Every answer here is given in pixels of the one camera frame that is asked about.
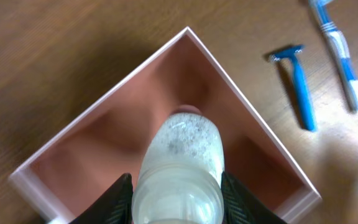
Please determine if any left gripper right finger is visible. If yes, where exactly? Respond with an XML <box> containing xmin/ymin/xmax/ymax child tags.
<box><xmin>221</xmin><ymin>171</ymin><xmax>287</xmax><ymax>224</ymax></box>

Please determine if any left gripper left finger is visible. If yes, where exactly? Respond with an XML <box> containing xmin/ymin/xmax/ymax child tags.
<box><xmin>70</xmin><ymin>173</ymin><xmax>134</xmax><ymax>224</ymax></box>

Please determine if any clear foaming soap pump bottle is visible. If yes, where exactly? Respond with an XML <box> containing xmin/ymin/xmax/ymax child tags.
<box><xmin>132</xmin><ymin>105</ymin><xmax>224</xmax><ymax>223</ymax></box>

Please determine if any blue disposable razor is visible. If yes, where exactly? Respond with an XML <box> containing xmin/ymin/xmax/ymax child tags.
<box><xmin>268</xmin><ymin>44</ymin><xmax>317</xmax><ymax>132</ymax></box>

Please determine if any blue white toothbrush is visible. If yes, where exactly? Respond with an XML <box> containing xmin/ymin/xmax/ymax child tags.
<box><xmin>308</xmin><ymin>0</ymin><xmax>358</xmax><ymax>114</ymax></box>

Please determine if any white cardboard box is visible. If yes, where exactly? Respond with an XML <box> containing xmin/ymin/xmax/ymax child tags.
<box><xmin>10</xmin><ymin>28</ymin><xmax>321</xmax><ymax>223</ymax></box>

